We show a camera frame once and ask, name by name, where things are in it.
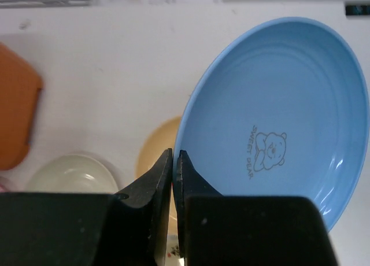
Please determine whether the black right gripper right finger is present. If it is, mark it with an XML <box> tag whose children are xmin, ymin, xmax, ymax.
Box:
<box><xmin>176</xmin><ymin>151</ymin><xmax>338</xmax><ymax>265</ymax></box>

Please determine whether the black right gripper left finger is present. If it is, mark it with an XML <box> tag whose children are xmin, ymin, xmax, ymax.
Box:
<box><xmin>1</xmin><ymin>149</ymin><xmax>173</xmax><ymax>265</ymax></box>

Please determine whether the cream round plate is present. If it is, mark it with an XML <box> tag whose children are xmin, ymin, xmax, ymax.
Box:
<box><xmin>25</xmin><ymin>154</ymin><xmax>119</xmax><ymax>194</ymax></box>

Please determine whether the yellow round plate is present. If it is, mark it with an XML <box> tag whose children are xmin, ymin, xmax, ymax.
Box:
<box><xmin>135</xmin><ymin>115</ymin><xmax>183</xmax><ymax>235</ymax></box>

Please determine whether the blue round plate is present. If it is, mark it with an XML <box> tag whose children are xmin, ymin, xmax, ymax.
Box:
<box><xmin>173</xmin><ymin>17</ymin><xmax>369</xmax><ymax>230</ymax></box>

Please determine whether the orange plastic bin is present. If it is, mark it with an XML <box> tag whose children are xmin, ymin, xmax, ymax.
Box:
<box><xmin>1</xmin><ymin>43</ymin><xmax>43</xmax><ymax>171</ymax></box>

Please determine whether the beige floral small plate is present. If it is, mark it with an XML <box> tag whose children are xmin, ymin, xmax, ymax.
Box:
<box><xmin>165</xmin><ymin>235</ymin><xmax>185</xmax><ymax>266</ymax></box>

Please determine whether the pink round plate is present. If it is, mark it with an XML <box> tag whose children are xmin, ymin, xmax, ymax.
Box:
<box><xmin>0</xmin><ymin>177</ymin><xmax>8</xmax><ymax>193</ymax></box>

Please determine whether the small blue label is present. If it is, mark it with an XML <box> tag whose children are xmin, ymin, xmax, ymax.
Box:
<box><xmin>345</xmin><ymin>4</ymin><xmax>370</xmax><ymax>17</ymax></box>

